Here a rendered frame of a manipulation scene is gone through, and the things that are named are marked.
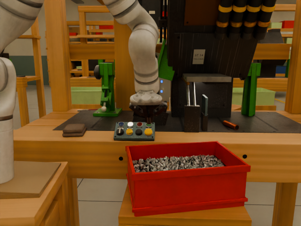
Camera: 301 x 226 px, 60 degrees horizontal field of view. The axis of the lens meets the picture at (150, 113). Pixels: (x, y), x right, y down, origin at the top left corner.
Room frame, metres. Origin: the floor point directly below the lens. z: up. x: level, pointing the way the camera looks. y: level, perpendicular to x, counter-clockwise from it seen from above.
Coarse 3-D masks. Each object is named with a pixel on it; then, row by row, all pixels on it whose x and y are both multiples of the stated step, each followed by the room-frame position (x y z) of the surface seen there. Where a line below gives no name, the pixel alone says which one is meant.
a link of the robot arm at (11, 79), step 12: (0, 60) 0.68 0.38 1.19; (0, 72) 0.65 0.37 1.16; (12, 72) 0.68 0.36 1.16; (0, 84) 0.66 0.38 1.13; (12, 84) 0.68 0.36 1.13; (0, 96) 0.69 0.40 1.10; (12, 96) 0.68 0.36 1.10; (0, 108) 0.65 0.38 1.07; (12, 108) 0.68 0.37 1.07; (0, 120) 0.65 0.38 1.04
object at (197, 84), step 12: (180, 84) 1.29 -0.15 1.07; (204, 84) 1.28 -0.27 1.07; (228, 84) 1.28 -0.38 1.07; (180, 96) 1.29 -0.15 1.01; (192, 96) 1.29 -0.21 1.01; (216, 96) 1.28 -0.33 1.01; (228, 96) 1.28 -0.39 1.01; (180, 108) 1.29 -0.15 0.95; (216, 108) 1.28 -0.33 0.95; (228, 108) 1.28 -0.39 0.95
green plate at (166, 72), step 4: (164, 40) 1.13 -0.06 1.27; (164, 44) 1.13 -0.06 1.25; (164, 48) 1.14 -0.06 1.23; (160, 52) 1.13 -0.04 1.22; (164, 52) 1.14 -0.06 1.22; (160, 56) 1.13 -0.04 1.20; (164, 56) 1.14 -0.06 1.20; (160, 60) 1.13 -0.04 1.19; (164, 60) 1.14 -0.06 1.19; (160, 64) 1.14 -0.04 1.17; (164, 64) 1.14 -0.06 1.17; (160, 68) 1.14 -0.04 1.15; (164, 68) 1.14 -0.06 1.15; (168, 68) 1.14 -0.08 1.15; (160, 72) 1.14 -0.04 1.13; (164, 72) 1.14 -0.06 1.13; (168, 72) 1.14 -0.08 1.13; (172, 72) 1.14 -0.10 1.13; (160, 76) 1.14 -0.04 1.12; (164, 76) 1.14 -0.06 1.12; (168, 76) 1.14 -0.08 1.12; (172, 76) 1.14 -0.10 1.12
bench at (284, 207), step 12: (36, 120) 1.31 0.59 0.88; (48, 120) 1.31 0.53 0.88; (60, 120) 1.31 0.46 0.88; (300, 120) 1.31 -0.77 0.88; (72, 180) 1.53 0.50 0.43; (72, 192) 1.53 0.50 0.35; (276, 192) 1.54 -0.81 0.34; (288, 192) 1.47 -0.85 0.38; (72, 204) 1.53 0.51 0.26; (276, 204) 1.52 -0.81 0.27; (288, 204) 1.47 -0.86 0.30; (72, 216) 1.53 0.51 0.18; (276, 216) 1.50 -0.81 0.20; (288, 216) 1.46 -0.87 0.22
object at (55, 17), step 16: (48, 0) 1.53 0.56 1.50; (64, 0) 1.61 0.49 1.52; (48, 16) 1.53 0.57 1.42; (64, 16) 1.59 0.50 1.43; (48, 32) 1.53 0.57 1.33; (64, 32) 1.57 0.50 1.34; (128, 32) 1.51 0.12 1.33; (48, 48) 1.53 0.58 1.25; (64, 48) 1.55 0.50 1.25; (128, 48) 1.51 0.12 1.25; (64, 64) 1.54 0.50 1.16; (128, 64) 1.51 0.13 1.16; (64, 80) 1.53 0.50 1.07; (128, 80) 1.51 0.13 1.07; (288, 80) 1.54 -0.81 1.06; (64, 96) 1.53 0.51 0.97; (128, 96) 1.51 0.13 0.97; (288, 96) 1.52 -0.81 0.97; (288, 112) 1.50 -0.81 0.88
